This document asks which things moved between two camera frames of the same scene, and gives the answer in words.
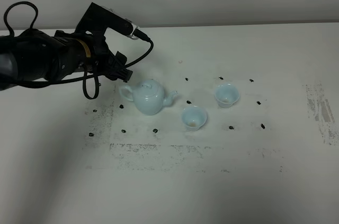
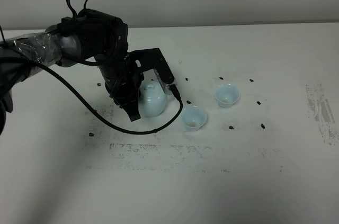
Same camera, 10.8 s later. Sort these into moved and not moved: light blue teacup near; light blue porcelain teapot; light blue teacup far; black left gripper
Moved: black left gripper
Not moved: light blue teacup near; light blue teacup far; light blue porcelain teapot
